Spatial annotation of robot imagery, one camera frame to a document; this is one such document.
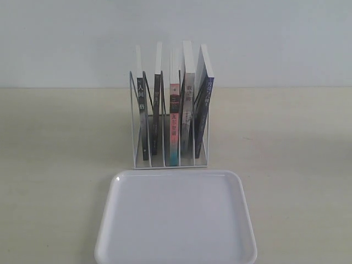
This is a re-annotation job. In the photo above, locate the blue moon cover book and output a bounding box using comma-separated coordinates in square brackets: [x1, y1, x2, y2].
[194, 44, 215, 158]

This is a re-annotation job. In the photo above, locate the red teal spine book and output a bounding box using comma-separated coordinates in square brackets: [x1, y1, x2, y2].
[169, 48, 180, 166]

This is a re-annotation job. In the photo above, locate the black book with barcode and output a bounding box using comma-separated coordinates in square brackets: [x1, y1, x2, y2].
[134, 45, 152, 161]

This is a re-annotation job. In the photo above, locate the dark brown spine book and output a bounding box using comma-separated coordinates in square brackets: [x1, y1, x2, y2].
[151, 42, 163, 156]

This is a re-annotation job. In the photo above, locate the white plastic tray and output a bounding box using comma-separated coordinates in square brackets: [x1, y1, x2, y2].
[94, 169, 257, 263]

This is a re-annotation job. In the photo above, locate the white wire book rack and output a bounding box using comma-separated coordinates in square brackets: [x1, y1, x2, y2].
[129, 72, 210, 170]

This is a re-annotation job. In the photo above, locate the grey white spine book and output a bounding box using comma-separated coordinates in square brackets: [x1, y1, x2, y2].
[180, 41, 196, 154]

